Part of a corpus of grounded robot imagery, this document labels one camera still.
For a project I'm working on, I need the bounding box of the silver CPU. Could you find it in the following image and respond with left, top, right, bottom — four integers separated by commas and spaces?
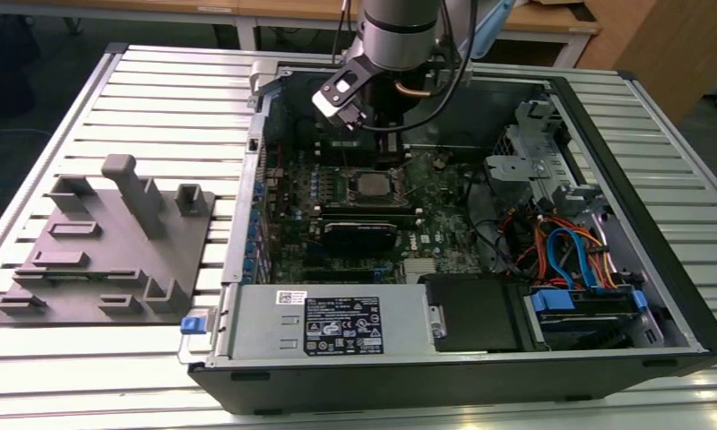
353, 172, 395, 198

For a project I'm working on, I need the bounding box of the metal socket cover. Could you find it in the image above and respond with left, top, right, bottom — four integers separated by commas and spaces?
397, 154, 435, 198

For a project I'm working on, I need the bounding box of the CPU socket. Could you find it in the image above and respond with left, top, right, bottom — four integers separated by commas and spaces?
342, 168, 413, 208

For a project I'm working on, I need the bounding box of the metal drive cage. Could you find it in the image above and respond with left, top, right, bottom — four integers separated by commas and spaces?
482, 100, 610, 225

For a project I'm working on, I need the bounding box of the green motherboard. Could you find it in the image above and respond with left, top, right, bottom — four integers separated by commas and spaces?
259, 147, 502, 286

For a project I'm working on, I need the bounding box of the black graphics card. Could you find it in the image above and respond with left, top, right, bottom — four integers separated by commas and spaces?
319, 219, 399, 259

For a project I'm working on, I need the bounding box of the wooden desk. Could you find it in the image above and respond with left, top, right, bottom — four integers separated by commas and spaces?
0, 0, 259, 51
237, 0, 602, 68

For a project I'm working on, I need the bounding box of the silver chipset heatsink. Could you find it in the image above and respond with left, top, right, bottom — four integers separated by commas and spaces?
402, 258, 441, 275

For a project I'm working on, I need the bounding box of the wooden cabinet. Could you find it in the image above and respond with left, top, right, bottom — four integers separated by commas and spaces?
577, 0, 717, 123

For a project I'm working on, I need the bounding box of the blue disk carrier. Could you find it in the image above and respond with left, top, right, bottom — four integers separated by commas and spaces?
526, 288, 650, 351

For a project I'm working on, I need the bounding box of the silver power supply box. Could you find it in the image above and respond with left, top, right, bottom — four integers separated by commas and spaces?
205, 281, 441, 366

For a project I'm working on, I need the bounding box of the grey parts rack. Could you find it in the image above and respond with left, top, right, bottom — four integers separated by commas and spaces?
0, 153, 217, 324

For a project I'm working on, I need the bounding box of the black PC case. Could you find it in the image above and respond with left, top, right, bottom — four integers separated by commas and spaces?
178, 60, 717, 416

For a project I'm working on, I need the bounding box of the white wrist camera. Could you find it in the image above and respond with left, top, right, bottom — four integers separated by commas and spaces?
309, 56, 373, 132

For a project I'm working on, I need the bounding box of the blue wire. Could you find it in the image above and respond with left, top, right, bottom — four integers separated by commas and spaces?
546, 227, 605, 295

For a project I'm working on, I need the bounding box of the orange wire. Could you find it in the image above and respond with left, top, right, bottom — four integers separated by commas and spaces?
534, 214, 629, 288

